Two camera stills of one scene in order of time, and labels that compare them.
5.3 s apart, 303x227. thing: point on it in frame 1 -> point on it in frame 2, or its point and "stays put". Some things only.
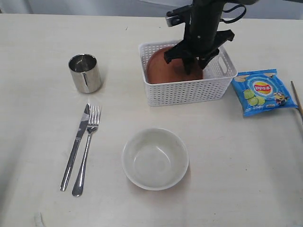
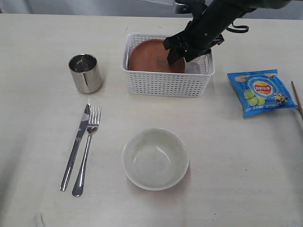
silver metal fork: x=93 y=123 stays put
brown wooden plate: x=159 y=71 -> x=150 y=55
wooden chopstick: x=298 y=100 stays put
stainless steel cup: x=85 y=73 stays put
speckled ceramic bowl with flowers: x=155 y=159 stays put
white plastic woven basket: x=216 y=83 -> x=195 y=82
